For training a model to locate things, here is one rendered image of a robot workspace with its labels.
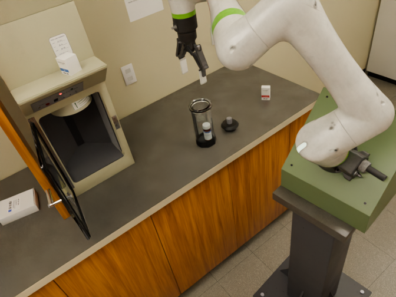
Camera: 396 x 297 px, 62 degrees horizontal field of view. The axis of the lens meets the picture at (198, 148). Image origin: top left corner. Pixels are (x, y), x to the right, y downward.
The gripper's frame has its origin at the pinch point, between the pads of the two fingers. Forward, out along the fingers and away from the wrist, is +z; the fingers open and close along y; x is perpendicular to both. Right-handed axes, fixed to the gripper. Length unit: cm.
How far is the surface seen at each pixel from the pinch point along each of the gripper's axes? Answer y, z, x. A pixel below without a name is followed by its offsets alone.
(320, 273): 69, 82, 8
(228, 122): 2.0, 32.6, 14.7
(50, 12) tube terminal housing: -13, -38, -43
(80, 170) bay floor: -19, 30, -57
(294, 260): 55, 87, 6
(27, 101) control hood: -2, -18, -63
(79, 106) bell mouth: -15.1, -1.4, -46.4
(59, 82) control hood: -4, -19, -51
